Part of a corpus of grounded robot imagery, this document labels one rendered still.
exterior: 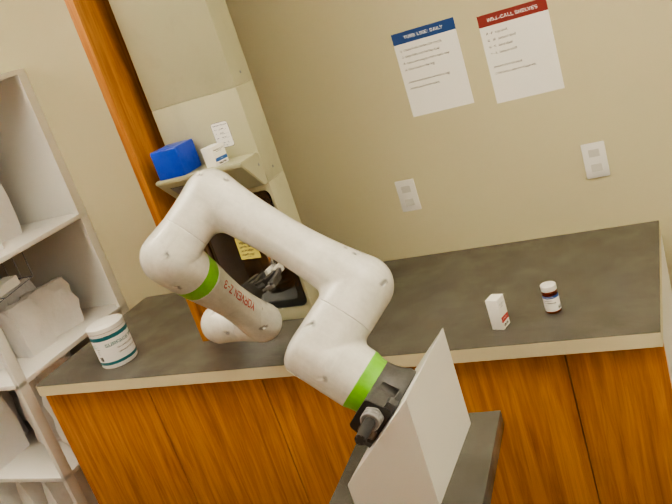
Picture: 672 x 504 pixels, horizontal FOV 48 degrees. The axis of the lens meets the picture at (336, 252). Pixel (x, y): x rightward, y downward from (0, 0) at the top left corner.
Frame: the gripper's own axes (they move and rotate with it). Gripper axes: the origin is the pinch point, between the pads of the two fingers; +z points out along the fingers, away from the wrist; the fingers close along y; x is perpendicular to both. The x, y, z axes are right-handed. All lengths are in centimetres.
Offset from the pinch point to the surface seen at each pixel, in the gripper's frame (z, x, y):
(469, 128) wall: 49, -20, -58
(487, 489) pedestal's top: -77, 21, -78
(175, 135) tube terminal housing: 6, -47, 21
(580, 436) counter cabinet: -21, 51, -85
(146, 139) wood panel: 5, -49, 32
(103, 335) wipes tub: -16, 8, 63
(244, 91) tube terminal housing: 10, -54, -5
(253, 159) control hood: 1.6, -35.3, -5.2
